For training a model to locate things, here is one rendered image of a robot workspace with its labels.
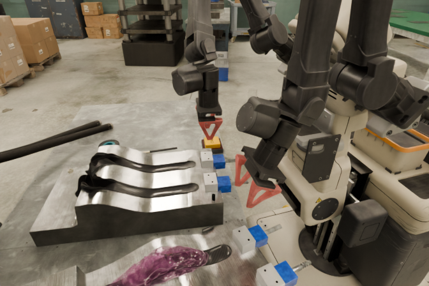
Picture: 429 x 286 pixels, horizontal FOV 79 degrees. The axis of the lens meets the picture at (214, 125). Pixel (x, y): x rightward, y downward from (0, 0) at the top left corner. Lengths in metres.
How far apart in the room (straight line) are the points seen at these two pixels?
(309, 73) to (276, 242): 1.08
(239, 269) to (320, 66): 0.46
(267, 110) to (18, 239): 0.75
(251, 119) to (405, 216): 0.73
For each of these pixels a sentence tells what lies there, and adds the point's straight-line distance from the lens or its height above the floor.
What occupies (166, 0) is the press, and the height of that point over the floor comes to 1.07.
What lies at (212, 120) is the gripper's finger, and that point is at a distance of 0.71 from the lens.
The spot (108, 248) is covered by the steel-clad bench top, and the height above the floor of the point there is 0.80.
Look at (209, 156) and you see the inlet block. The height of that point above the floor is 0.92.
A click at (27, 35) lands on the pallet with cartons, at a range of 5.27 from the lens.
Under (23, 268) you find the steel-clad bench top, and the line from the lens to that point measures 0.87.
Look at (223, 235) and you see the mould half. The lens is 0.71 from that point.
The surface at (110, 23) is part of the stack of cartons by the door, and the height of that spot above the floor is 0.36.
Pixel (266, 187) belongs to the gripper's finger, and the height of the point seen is 1.06.
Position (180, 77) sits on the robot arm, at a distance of 0.65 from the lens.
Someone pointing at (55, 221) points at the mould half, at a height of 0.86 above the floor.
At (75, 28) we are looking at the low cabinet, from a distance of 7.74.
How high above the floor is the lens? 1.42
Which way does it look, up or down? 30 degrees down
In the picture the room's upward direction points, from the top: straight up
